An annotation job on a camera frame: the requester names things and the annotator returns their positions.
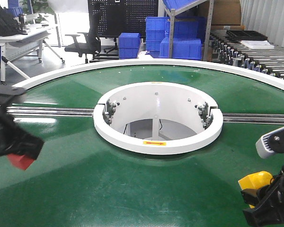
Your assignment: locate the black backpack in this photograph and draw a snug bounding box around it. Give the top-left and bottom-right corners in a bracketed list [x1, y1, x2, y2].
[0, 6, 22, 36]

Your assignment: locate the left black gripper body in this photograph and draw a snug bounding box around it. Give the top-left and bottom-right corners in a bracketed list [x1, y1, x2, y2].
[0, 85, 44, 160]

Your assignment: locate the yellow two-stud toy brick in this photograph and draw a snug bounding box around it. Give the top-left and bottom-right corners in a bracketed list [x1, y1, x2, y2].
[238, 171, 273, 208]

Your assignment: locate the blue crate stack middle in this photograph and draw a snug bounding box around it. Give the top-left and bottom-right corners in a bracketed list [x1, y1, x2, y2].
[145, 17, 168, 52]

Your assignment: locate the red cube block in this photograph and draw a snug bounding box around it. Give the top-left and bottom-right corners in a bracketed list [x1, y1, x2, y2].
[7, 154, 35, 170]

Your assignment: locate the black pegboard panel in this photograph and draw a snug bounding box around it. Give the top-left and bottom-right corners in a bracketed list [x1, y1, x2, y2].
[88, 0, 159, 38]

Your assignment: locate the black office chair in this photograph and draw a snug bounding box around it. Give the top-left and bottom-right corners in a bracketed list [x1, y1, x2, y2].
[64, 12, 101, 63]

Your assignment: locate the roller conveyor line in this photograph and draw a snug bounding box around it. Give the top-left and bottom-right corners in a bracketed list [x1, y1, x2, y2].
[210, 30, 284, 80]

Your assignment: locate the white flat tray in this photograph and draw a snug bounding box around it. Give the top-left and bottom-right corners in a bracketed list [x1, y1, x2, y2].
[240, 40, 275, 50]

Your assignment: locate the blue crate stack left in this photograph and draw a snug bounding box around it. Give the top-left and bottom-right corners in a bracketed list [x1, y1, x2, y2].
[119, 33, 141, 59]

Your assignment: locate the white office desk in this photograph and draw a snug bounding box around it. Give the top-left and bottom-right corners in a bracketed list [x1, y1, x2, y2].
[0, 24, 65, 85]

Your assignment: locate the cardboard box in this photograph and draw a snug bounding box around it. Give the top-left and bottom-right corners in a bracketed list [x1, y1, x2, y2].
[211, 0, 245, 30]

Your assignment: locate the blue crate front right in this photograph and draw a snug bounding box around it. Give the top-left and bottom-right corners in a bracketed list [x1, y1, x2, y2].
[159, 37, 202, 61]

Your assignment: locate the black tray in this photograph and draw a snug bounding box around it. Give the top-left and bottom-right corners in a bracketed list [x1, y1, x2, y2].
[226, 30, 267, 41]

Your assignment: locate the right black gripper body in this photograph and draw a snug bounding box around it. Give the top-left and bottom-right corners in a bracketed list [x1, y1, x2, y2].
[243, 165, 284, 227]

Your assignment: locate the white inner conveyor ring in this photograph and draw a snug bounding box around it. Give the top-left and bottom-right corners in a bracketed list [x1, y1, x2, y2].
[93, 81, 224, 156]

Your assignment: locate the left steel roller bar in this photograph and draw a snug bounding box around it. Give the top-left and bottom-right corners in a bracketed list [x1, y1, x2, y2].
[7, 106, 94, 117]

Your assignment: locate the metal shelf rack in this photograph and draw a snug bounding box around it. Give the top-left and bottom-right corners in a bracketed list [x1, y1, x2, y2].
[162, 0, 214, 61]

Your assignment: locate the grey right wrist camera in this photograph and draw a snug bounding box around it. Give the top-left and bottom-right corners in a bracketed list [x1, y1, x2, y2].
[256, 127, 284, 159]

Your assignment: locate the right steel roller bar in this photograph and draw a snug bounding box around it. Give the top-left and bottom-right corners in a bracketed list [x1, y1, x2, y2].
[223, 113, 284, 125]

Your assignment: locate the yellow arrow sticker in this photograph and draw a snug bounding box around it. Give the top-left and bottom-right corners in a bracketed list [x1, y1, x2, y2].
[143, 141, 167, 146]

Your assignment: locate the steel roller bar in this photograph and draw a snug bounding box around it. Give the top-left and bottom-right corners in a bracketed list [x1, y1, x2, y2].
[7, 106, 94, 117]
[223, 113, 284, 125]

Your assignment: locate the blue crate stack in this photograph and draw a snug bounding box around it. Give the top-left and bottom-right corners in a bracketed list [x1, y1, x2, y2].
[145, 17, 168, 52]
[119, 33, 141, 59]

